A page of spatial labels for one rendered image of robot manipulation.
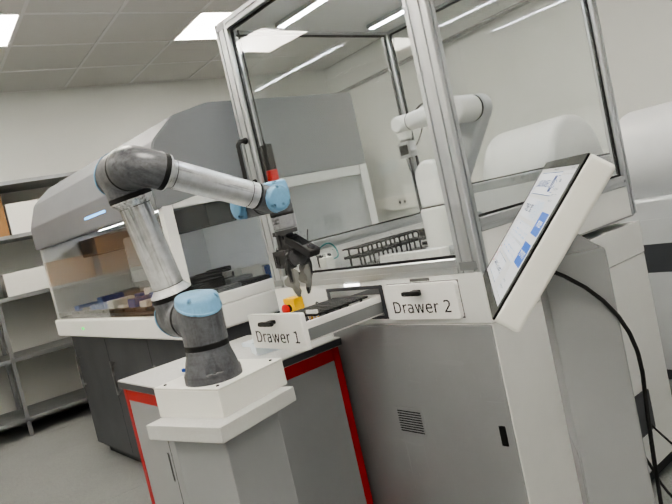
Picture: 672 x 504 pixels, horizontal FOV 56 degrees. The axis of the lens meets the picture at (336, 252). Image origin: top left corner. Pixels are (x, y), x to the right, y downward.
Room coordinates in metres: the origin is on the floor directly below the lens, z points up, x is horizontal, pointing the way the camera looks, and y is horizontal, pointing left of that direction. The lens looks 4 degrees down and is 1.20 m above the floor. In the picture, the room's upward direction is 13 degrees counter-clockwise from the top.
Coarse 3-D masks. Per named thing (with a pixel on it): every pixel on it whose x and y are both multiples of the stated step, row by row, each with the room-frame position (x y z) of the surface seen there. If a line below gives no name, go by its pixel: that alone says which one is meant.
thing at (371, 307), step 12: (372, 300) 2.04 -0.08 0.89; (336, 312) 1.94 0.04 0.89; (348, 312) 1.97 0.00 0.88; (360, 312) 1.99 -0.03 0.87; (372, 312) 2.03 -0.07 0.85; (312, 324) 1.88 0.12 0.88; (324, 324) 1.90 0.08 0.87; (336, 324) 1.93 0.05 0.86; (348, 324) 1.96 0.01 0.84; (312, 336) 1.87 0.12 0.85; (324, 336) 1.90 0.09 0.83
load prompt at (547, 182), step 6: (546, 174) 1.38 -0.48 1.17; (552, 174) 1.29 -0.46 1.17; (558, 174) 1.20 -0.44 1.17; (540, 180) 1.43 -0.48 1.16; (546, 180) 1.33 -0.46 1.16; (552, 180) 1.24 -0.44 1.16; (540, 186) 1.37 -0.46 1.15; (546, 186) 1.28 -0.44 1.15; (552, 186) 1.20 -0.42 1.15; (534, 192) 1.42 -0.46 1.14; (540, 192) 1.32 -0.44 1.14; (546, 192) 1.23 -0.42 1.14
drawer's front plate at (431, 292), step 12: (384, 288) 2.01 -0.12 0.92; (396, 288) 1.97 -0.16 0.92; (408, 288) 1.93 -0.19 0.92; (420, 288) 1.89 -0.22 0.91; (432, 288) 1.85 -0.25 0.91; (444, 288) 1.82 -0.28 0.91; (456, 288) 1.79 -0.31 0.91; (396, 300) 1.98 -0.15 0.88; (408, 300) 1.94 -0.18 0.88; (420, 300) 1.90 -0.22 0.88; (432, 300) 1.86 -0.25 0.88; (456, 300) 1.79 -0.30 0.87; (408, 312) 1.95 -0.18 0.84; (420, 312) 1.91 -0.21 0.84; (432, 312) 1.87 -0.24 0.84; (444, 312) 1.83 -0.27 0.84; (456, 312) 1.80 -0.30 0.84
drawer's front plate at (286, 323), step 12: (300, 312) 1.85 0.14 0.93; (252, 324) 2.04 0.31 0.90; (276, 324) 1.93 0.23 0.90; (288, 324) 1.88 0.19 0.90; (300, 324) 1.84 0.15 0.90; (252, 336) 2.05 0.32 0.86; (264, 336) 2.00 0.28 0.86; (288, 336) 1.89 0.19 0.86; (300, 336) 1.85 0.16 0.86; (276, 348) 1.96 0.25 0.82; (288, 348) 1.91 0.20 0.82; (300, 348) 1.86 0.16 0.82
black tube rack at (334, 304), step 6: (330, 300) 2.16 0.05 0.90; (336, 300) 2.14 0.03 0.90; (342, 300) 2.10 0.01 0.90; (348, 300) 2.07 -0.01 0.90; (354, 300) 2.04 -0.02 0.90; (360, 300) 2.07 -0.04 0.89; (312, 306) 2.12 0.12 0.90; (318, 306) 2.09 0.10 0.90; (324, 306) 2.07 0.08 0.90; (330, 306) 2.03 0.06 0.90; (336, 306) 2.00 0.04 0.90; (342, 306) 2.01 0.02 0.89; (294, 312) 2.08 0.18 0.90; (318, 312) 1.96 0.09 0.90; (324, 312) 1.96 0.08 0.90; (330, 312) 2.09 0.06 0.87; (306, 318) 2.08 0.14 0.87
